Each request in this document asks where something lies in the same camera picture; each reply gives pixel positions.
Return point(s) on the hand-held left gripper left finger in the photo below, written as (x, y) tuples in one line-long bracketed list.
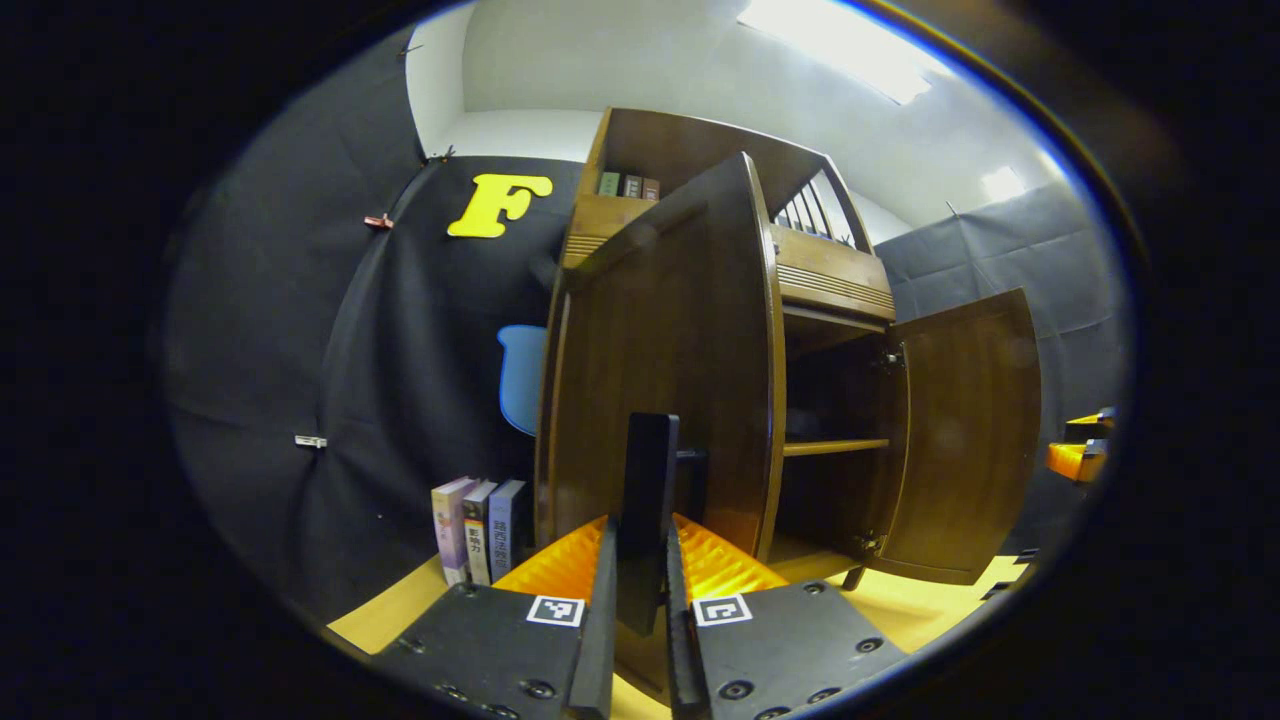
[(600, 650)]

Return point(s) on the blue-grey book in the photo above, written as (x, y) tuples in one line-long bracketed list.
[(508, 525)]

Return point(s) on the wooden drawer with black knob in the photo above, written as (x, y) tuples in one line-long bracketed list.
[(830, 275)]

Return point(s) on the wooden cabinet door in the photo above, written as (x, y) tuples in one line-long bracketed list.
[(970, 430), (660, 350)]

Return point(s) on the dark book with yellow label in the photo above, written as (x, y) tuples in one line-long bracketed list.
[(478, 535)]

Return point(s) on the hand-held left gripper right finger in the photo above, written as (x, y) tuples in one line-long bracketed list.
[(683, 660)]

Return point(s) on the silver clip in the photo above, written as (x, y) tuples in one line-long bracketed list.
[(310, 441)]

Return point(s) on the red clip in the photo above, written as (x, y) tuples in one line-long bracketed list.
[(378, 221)]

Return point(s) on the wooden inner shelf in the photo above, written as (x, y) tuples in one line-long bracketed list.
[(835, 447)]

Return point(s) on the wooden double-door shoe cabinet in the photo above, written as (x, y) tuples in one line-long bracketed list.
[(700, 140)]

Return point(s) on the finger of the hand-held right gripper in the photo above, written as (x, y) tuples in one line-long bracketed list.
[(1075, 462), (1088, 430)]

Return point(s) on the small ceiling light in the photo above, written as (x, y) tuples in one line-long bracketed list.
[(1002, 184)]

